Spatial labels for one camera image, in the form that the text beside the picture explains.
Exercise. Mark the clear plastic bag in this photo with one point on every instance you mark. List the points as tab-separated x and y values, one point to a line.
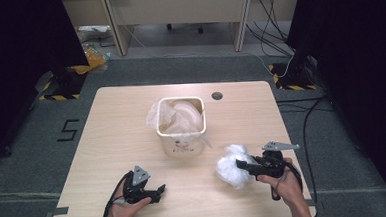
163	118

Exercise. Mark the yellow plastic bag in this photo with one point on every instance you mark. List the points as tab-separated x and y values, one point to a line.
93	58

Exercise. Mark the grey table grommet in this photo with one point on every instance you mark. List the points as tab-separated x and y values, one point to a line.
217	96

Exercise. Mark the black chair caster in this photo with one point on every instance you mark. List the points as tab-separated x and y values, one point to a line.
200	30
169	27

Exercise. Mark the black tape strip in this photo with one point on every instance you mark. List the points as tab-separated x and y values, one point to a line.
57	212

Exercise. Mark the beige desk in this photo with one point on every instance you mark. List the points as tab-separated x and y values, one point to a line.
175	6

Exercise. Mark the black curtain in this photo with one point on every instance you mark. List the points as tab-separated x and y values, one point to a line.
18	64
363	79

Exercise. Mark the black stand base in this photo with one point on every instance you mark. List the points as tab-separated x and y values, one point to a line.
294	74
67	81

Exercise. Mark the white plastic bag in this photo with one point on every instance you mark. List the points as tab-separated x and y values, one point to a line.
229	168

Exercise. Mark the white packet pile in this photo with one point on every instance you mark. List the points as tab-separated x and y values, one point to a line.
93	32

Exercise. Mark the white square bin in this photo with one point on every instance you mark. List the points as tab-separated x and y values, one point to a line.
183	145

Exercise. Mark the person's right hand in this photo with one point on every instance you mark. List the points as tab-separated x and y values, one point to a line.
285	187

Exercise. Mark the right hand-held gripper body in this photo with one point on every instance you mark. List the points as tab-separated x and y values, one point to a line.
270	164

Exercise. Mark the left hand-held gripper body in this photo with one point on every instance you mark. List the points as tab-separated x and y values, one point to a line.
133	191

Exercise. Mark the person's left hand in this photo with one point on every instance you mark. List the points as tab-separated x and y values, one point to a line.
126	210

